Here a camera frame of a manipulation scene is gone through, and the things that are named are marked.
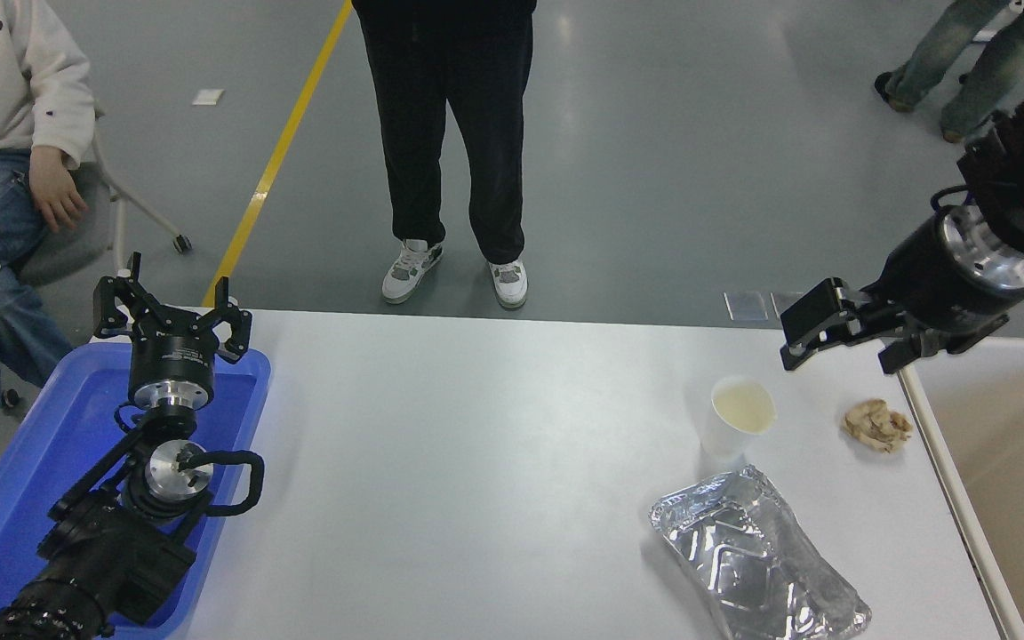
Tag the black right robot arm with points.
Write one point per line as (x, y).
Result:
(1023, 151)

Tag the large pale bin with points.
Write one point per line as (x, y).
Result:
(1010, 462)

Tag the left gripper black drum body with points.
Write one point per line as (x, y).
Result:
(171, 354)

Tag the clear floor plate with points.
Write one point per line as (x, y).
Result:
(748, 307)
(783, 300)

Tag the person walking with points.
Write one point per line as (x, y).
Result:
(948, 44)

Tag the person's left hand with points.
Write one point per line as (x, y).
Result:
(59, 191)

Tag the white paper cup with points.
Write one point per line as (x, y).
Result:
(725, 436)

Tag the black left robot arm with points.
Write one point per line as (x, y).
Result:
(108, 560)

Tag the white paper sheet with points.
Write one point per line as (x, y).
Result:
(208, 97)

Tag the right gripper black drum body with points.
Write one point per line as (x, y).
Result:
(939, 284)

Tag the crumpled silver foil tray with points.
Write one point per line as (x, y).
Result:
(743, 551)

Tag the crumpled tan paper ball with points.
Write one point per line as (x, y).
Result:
(876, 427)

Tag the person's left forearm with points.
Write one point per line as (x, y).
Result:
(66, 116)

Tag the grey office chair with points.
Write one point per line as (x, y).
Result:
(76, 240)

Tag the person on foot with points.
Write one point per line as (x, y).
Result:
(450, 116)

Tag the blue plastic tray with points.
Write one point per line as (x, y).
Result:
(50, 444)

